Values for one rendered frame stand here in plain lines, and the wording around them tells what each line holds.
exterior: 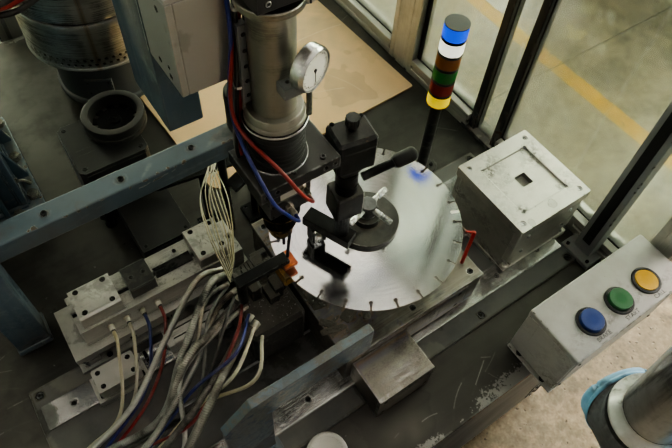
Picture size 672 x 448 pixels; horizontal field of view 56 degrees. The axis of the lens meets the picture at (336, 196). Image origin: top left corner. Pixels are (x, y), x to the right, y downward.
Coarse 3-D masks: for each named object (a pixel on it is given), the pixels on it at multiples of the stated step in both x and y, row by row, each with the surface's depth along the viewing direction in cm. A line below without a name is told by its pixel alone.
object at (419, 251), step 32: (384, 160) 114; (320, 192) 109; (416, 192) 110; (448, 192) 111; (416, 224) 106; (448, 224) 107; (320, 256) 102; (352, 256) 102; (384, 256) 102; (416, 256) 103; (448, 256) 103; (320, 288) 98; (352, 288) 99; (384, 288) 99; (416, 288) 99
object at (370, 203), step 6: (378, 192) 104; (384, 192) 104; (366, 198) 102; (372, 198) 102; (378, 198) 103; (366, 204) 102; (372, 204) 102; (366, 210) 101; (372, 210) 101; (378, 210) 102; (354, 216) 101; (360, 216) 101; (366, 216) 102; (372, 216) 103; (378, 216) 101; (384, 216) 101; (354, 222) 100; (390, 222) 101
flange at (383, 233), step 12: (372, 192) 109; (384, 204) 107; (396, 216) 106; (360, 228) 104; (372, 228) 104; (384, 228) 104; (396, 228) 105; (360, 240) 103; (372, 240) 103; (384, 240) 103
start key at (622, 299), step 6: (618, 288) 106; (612, 294) 105; (618, 294) 105; (624, 294) 105; (630, 294) 105; (612, 300) 104; (618, 300) 104; (624, 300) 105; (630, 300) 105; (612, 306) 105; (618, 306) 104; (624, 306) 104; (630, 306) 104
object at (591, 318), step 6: (582, 312) 103; (588, 312) 103; (594, 312) 103; (582, 318) 102; (588, 318) 102; (594, 318) 102; (600, 318) 102; (582, 324) 102; (588, 324) 102; (594, 324) 102; (600, 324) 102; (588, 330) 102; (594, 330) 101; (600, 330) 102
